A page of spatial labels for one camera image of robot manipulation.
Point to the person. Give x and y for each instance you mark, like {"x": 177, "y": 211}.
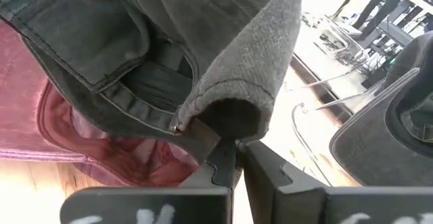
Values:
{"x": 379, "y": 0}

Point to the clear plastic bin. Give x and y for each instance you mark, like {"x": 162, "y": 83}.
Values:
{"x": 355, "y": 97}

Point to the maroon baseball cap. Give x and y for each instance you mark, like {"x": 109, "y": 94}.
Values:
{"x": 20, "y": 115}

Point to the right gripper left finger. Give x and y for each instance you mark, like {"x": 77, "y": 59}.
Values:
{"x": 152, "y": 207}

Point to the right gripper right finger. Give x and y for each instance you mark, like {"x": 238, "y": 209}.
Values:
{"x": 304, "y": 207}

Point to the black baseball cap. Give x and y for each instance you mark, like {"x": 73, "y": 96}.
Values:
{"x": 135, "y": 31}
{"x": 365, "y": 149}

